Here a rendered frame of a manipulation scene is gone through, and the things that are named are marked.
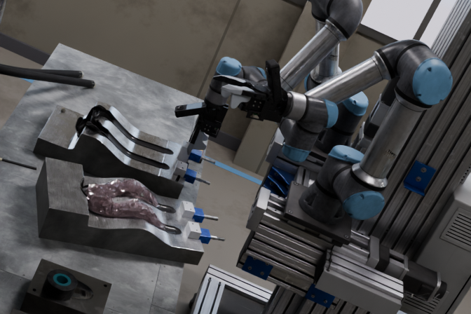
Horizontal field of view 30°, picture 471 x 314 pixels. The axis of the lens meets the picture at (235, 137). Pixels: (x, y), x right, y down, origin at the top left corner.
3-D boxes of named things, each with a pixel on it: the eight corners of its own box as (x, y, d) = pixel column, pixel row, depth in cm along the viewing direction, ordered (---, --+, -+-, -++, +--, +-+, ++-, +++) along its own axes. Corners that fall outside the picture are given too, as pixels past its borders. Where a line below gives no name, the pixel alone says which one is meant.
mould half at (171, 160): (183, 169, 318) (196, 138, 312) (174, 206, 295) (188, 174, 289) (52, 118, 312) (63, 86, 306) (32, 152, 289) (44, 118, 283)
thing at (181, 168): (207, 186, 302) (213, 174, 299) (206, 193, 297) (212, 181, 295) (172, 172, 300) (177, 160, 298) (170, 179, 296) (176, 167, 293)
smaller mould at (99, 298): (104, 303, 240) (112, 283, 237) (92, 338, 226) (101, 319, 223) (33, 277, 237) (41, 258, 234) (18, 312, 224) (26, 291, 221)
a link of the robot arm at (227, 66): (248, 68, 290) (229, 66, 285) (236, 96, 295) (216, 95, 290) (235, 56, 295) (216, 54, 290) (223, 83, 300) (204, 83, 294)
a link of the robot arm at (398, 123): (357, 198, 275) (440, 48, 251) (375, 228, 263) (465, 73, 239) (324, 192, 270) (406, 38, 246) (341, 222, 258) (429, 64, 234)
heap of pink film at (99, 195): (158, 200, 283) (166, 181, 279) (167, 234, 268) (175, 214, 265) (80, 184, 273) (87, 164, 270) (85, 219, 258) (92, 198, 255)
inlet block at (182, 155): (213, 165, 310) (218, 152, 308) (212, 172, 306) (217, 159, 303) (178, 152, 309) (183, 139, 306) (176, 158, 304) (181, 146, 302)
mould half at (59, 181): (183, 214, 293) (195, 188, 288) (198, 265, 271) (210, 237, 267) (35, 185, 274) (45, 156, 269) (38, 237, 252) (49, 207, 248)
